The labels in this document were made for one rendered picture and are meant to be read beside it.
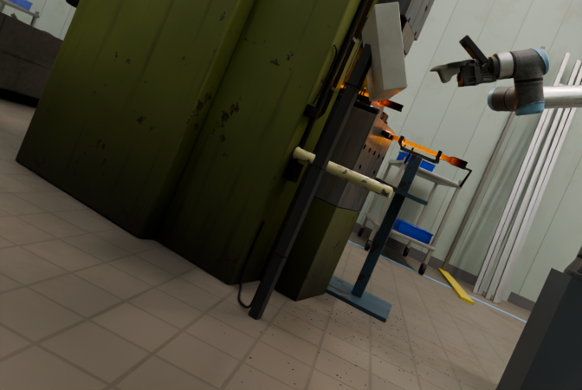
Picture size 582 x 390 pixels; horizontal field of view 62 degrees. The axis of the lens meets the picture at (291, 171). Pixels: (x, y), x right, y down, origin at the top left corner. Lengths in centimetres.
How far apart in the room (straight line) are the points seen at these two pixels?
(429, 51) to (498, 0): 99
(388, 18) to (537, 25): 503
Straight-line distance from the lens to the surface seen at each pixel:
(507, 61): 178
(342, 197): 219
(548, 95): 203
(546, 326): 230
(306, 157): 201
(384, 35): 166
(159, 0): 247
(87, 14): 276
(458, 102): 623
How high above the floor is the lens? 62
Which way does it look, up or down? 2 degrees down
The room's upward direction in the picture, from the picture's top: 23 degrees clockwise
